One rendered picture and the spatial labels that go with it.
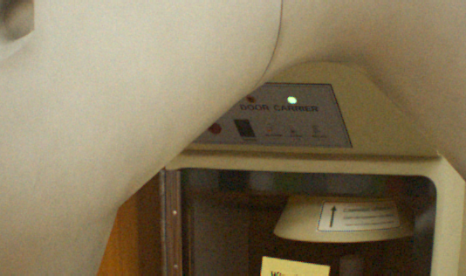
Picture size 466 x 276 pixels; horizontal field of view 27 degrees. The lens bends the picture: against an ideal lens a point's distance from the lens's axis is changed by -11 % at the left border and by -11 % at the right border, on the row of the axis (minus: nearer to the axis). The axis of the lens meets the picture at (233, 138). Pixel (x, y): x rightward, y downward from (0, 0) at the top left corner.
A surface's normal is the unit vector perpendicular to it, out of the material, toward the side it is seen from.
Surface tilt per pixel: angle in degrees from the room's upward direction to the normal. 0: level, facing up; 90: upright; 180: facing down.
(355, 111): 135
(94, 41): 93
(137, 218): 90
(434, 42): 124
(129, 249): 90
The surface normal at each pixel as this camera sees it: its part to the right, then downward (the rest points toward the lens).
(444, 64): -0.52, 0.53
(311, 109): -0.32, 0.74
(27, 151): 0.64, 0.37
